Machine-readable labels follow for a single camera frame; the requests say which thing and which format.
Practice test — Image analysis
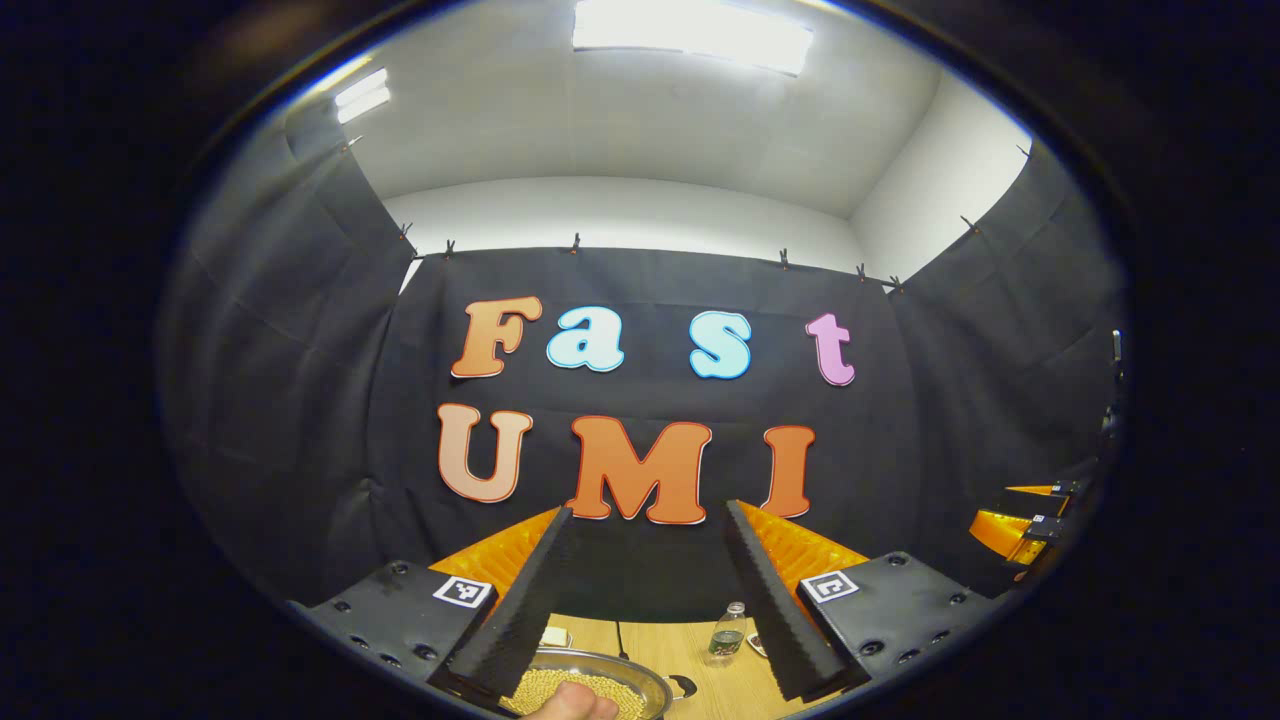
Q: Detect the clear plastic water bottle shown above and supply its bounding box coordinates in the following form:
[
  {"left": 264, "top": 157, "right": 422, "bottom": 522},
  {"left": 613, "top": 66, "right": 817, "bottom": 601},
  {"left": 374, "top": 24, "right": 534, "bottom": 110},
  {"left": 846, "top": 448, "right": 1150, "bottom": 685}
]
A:
[{"left": 706, "top": 602, "right": 748, "bottom": 668}]

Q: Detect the ceiling light panel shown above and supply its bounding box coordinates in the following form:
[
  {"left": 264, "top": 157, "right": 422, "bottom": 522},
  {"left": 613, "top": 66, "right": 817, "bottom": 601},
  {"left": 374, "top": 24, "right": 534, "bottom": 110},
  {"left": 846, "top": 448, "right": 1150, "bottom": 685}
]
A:
[
  {"left": 572, "top": 0, "right": 814, "bottom": 76},
  {"left": 333, "top": 68, "right": 391, "bottom": 124}
]

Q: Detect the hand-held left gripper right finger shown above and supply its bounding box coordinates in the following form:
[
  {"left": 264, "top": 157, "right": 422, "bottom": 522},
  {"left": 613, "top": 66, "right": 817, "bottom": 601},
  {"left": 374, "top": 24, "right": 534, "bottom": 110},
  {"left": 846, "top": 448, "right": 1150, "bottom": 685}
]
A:
[{"left": 725, "top": 498, "right": 1001, "bottom": 703}]

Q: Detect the steel pot with black handle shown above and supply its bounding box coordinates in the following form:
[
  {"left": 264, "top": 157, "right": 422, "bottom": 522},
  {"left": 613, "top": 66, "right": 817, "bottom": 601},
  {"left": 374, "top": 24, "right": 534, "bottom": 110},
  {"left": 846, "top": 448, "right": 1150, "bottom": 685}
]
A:
[{"left": 500, "top": 648, "right": 698, "bottom": 720}]

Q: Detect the pile of soybeans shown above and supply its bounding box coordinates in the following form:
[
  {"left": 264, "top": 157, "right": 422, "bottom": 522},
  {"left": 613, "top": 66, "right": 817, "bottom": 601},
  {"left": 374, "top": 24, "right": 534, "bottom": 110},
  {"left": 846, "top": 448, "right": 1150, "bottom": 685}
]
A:
[{"left": 500, "top": 668, "right": 649, "bottom": 720}]

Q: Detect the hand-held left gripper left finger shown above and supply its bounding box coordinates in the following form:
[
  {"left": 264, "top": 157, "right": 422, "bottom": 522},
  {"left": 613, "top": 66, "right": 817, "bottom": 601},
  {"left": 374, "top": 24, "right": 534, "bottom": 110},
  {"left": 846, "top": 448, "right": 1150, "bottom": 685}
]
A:
[{"left": 290, "top": 505, "right": 574, "bottom": 713}]

